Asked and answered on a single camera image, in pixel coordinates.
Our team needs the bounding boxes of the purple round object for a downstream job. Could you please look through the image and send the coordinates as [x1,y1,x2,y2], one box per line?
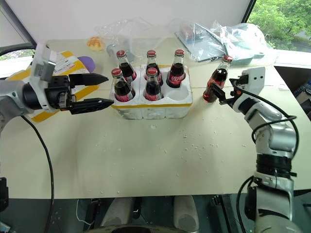
[77,55,96,73]

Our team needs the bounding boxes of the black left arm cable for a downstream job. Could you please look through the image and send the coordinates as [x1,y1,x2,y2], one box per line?
[21,115,55,233]

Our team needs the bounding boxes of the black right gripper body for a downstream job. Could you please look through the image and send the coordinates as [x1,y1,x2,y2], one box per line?
[230,73,250,97]

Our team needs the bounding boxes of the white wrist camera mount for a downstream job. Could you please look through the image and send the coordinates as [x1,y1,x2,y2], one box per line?
[242,66,266,97]
[31,43,59,113]

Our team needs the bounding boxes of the white box with yellow tape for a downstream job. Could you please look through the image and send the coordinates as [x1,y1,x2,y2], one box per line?
[4,50,101,123]

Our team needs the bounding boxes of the black device under table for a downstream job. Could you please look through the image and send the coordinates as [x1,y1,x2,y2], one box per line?
[84,198,102,227]

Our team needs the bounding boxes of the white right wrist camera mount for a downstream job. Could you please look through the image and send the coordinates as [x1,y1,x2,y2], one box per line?
[242,66,266,97]

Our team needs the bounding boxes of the golden bread bun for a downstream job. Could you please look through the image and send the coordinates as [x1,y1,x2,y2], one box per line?
[87,36,106,52]

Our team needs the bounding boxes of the clear plastic bags pile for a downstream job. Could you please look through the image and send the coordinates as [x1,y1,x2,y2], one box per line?
[210,19,279,66]

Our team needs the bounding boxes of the plastic bag with blue package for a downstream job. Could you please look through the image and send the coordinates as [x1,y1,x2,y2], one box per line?
[170,18,228,63]

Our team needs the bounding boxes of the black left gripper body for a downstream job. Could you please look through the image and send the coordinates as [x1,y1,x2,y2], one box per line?
[45,75,77,112]

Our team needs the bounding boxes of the black block at edge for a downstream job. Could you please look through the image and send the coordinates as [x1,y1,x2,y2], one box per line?
[0,177,9,214]

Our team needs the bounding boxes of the grey rounded shape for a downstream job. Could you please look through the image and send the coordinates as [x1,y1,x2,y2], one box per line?
[100,197,134,229]
[173,195,200,233]

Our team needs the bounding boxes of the thin white cable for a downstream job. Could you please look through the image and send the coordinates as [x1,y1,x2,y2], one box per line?
[76,199,91,225]

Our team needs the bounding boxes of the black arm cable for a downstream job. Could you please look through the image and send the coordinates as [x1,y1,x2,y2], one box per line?
[233,86,299,220]
[21,115,55,233]

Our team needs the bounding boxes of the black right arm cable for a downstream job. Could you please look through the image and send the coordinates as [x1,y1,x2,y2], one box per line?
[233,86,299,220]

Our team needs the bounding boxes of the blue items in bin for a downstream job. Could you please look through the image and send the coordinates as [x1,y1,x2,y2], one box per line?
[292,81,311,103]

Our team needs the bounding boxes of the clear crumpled plastic bag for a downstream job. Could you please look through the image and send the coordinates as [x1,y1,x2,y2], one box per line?
[94,17,172,50]

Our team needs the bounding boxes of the white foam bottle crate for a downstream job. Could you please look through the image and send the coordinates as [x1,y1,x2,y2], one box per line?
[110,64,194,120]

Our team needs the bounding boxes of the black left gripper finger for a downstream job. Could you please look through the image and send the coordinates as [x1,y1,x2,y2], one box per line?
[69,98,115,116]
[68,73,109,87]

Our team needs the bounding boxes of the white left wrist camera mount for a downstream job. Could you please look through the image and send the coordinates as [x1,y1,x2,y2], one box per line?
[31,43,59,113]

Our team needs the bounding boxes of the glass cola bottle red cap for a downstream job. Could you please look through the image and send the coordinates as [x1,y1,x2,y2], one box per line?
[203,55,234,103]
[110,68,136,103]
[167,49,188,89]
[145,50,164,86]
[144,67,164,101]
[116,50,138,83]

